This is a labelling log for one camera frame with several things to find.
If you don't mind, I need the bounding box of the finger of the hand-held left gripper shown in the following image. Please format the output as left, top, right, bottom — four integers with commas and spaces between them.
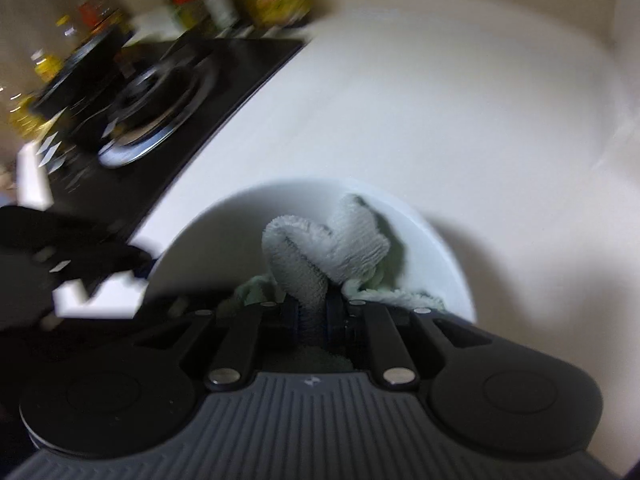
34, 242, 155, 297

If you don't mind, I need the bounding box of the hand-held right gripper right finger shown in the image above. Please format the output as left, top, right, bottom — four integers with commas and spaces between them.
324, 292, 495, 390

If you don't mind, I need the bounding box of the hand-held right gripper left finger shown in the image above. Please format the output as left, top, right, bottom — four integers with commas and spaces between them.
131, 294, 302, 392

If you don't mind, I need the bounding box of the green and grey cloth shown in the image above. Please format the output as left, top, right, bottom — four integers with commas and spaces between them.
232, 192, 447, 363

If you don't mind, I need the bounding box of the yellow oil bottle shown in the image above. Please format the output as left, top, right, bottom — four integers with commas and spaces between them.
9, 95, 52, 137
31, 50, 64, 84

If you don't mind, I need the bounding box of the gas burner with pan support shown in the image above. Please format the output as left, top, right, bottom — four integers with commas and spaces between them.
96, 56, 222, 169

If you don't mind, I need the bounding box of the black pot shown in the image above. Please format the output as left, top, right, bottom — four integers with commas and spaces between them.
27, 25, 137, 117

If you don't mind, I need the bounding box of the black glass gas stove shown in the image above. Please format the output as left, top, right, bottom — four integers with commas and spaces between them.
30, 35, 309, 242

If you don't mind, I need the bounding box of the red label bottle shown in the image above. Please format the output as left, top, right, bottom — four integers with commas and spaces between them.
76, 1, 110, 27

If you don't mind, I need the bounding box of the red lid jar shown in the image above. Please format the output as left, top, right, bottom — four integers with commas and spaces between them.
160, 0, 209, 32

